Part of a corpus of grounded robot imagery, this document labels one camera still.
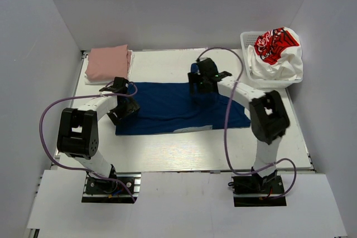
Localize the purple cable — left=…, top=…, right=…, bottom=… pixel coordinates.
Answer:
left=196, top=47, right=297, bottom=200
left=38, top=80, right=138, bottom=203

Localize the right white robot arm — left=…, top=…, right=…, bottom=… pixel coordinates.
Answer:
left=187, top=58, right=290, bottom=193

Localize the folded pink t shirt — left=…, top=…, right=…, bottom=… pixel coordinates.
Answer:
left=85, top=45, right=132, bottom=83

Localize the blue t shirt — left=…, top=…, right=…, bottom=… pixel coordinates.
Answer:
left=115, top=62, right=252, bottom=136

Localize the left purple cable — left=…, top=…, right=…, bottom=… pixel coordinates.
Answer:
left=38, top=80, right=138, bottom=203

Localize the white red print t shirt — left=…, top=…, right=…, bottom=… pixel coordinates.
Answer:
left=246, top=27, right=303, bottom=81

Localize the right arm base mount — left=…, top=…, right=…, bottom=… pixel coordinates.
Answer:
left=228, top=176, right=287, bottom=207

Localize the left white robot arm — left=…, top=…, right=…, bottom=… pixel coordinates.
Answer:
left=57, top=77, right=140, bottom=193

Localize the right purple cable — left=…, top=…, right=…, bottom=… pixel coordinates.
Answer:
left=196, top=47, right=297, bottom=200

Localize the white plastic basket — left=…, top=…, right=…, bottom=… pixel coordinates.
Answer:
left=240, top=31, right=303, bottom=89

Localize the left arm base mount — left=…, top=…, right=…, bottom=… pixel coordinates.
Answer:
left=81, top=173, right=142, bottom=204

